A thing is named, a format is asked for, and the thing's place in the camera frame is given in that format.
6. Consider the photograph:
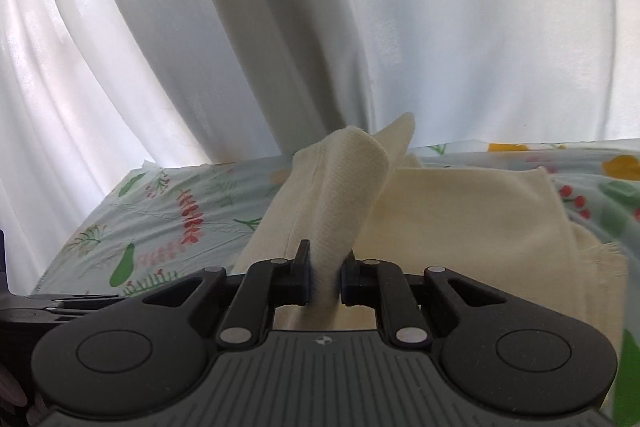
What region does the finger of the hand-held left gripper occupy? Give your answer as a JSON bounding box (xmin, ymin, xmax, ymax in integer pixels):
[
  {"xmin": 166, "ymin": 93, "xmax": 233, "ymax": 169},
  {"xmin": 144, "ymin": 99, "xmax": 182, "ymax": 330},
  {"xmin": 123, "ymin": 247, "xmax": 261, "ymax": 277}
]
[{"xmin": 0, "ymin": 293, "xmax": 124, "ymax": 324}]

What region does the cream knit sweater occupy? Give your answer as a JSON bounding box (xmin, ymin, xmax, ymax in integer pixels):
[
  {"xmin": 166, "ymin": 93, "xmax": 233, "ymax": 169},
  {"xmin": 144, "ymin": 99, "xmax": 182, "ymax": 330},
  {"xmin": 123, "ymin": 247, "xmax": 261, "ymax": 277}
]
[{"xmin": 240, "ymin": 112, "xmax": 627, "ymax": 389}]

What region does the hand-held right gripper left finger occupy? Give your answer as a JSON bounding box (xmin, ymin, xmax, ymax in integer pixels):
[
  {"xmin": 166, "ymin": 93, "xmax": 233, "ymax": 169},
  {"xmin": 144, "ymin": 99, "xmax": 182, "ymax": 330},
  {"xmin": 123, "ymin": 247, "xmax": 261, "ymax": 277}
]
[{"xmin": 142, "ymin": 239, "xmax": 314, "ymax": 351}]

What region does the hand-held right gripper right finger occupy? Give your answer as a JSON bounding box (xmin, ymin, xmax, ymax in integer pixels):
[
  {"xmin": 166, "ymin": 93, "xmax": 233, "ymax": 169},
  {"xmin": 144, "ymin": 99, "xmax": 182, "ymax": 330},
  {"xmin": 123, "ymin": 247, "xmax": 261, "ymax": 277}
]
[{"xmin": 340, "ymin": 250, "xmax": 497, "ymax": 349}]

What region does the white sheer curtain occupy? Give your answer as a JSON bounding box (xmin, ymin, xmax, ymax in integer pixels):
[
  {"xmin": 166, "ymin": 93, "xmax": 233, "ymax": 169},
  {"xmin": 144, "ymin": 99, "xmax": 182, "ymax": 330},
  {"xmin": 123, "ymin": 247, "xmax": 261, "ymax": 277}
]
[{"xmin": 0, "ymin": 0, "xmax": 640, "ymax": 295}]

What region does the floral bed sheet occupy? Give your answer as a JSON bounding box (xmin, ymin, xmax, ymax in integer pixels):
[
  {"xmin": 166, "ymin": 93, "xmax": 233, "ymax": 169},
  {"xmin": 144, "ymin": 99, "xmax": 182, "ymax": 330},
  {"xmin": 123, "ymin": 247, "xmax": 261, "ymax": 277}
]
[{"xmin": 36, "ymin": 141, "xmax": 640, "ymax": 427}]

